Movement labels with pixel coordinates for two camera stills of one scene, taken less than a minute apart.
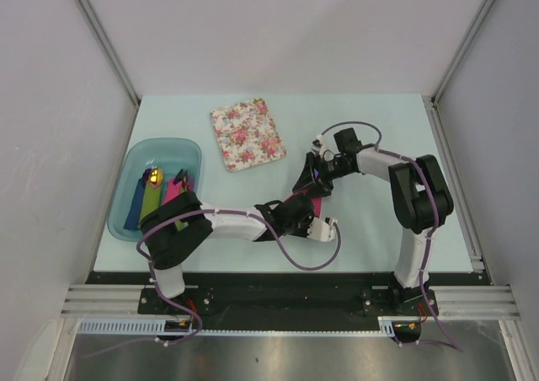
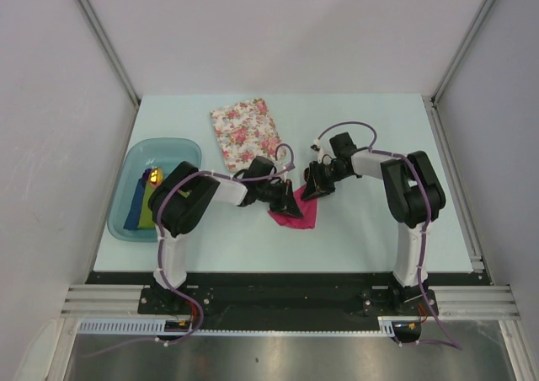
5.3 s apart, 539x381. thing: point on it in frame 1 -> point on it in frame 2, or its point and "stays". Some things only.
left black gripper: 306,222 -> 286,190
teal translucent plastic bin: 170,155 stays
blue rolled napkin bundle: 133,217 stays
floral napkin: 247,135 stays
